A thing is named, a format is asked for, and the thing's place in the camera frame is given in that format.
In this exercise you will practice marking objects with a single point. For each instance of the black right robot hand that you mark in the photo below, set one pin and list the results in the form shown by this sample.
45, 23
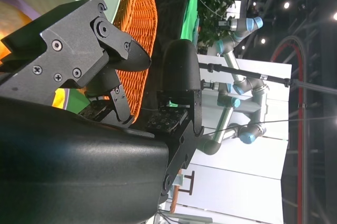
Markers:
79, 161

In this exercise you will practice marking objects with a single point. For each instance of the round striped pumpkin bread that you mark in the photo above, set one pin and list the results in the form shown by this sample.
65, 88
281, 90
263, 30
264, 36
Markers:
13, 21

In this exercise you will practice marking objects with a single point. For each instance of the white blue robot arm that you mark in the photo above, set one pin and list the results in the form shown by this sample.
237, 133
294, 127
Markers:
245, 24
250, 134

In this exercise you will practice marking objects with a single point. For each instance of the orange wicker basket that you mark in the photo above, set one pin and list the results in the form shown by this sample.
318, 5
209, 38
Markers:
139, 11

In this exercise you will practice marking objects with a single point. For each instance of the clear plastic box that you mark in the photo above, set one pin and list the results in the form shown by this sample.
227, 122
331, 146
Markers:
179, 179

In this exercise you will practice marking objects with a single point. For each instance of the brown wooden stool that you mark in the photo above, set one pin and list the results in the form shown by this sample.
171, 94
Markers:
190, 182

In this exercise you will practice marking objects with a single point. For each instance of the black backdrop curtain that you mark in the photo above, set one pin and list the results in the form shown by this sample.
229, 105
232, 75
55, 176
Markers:
168, 11

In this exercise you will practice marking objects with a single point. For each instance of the black boom pole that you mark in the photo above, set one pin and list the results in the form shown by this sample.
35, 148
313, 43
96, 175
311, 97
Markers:
237, 70

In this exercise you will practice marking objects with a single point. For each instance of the green printed cloth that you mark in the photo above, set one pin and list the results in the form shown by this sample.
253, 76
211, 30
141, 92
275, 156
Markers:
190, 11

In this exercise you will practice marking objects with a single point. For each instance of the round ceiling light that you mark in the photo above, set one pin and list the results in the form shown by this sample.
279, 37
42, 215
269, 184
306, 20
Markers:
262, 40
286, 5
335, 16

